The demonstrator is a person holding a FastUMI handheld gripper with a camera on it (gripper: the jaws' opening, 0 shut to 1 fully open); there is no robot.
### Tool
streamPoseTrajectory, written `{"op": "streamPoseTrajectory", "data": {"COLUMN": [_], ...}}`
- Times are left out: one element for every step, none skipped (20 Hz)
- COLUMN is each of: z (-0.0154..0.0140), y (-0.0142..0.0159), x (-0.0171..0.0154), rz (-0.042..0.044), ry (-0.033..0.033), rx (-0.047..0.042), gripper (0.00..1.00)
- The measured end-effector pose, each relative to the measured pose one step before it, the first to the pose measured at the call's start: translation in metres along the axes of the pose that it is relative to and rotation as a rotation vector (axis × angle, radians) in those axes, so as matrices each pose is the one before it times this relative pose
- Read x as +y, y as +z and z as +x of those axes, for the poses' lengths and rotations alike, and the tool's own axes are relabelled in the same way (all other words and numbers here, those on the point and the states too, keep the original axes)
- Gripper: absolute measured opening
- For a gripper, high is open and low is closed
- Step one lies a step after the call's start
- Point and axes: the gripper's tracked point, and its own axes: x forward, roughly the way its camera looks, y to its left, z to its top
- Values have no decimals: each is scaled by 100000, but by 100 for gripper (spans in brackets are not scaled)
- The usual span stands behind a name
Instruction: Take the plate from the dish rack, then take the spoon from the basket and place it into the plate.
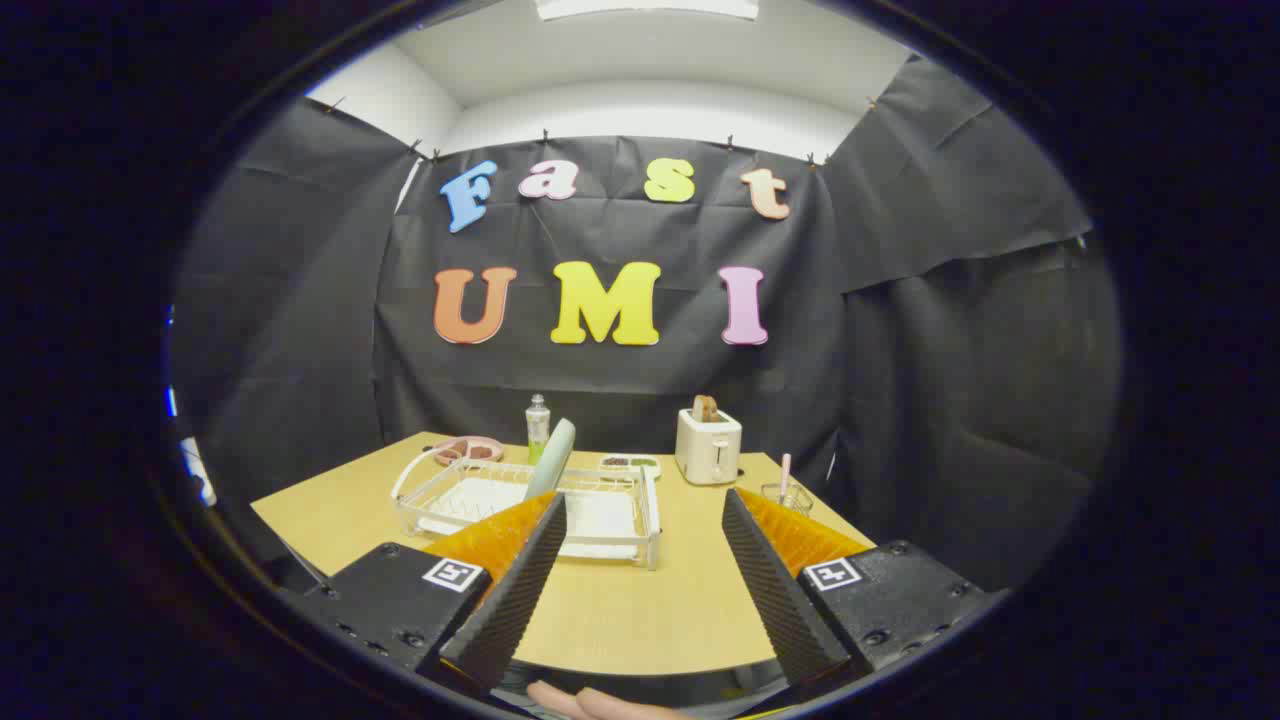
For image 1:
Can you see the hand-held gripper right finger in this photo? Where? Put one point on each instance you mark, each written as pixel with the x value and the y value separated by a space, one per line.
pixel 785 600

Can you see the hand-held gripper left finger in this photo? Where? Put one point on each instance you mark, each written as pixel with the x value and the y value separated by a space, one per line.
pixel 510 600

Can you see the pale green plate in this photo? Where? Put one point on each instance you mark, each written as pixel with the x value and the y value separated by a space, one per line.
pixel 552 460

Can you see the pink plate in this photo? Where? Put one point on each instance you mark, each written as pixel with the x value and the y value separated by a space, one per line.
pixel 487 443

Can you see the white drain tray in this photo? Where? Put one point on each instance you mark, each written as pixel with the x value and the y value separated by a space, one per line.
pixel 600 520

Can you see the white toaster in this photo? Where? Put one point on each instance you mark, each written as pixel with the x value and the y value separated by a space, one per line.
pixel 705 450

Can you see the white divided snack tray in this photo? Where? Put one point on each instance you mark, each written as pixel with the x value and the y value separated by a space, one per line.
pixel 630 470

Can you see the clear bottle with green drink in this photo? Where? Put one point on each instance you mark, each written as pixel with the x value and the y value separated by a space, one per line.
pixel 538 425

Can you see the toast bread slice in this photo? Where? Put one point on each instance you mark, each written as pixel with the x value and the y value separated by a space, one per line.
pixel 705 408

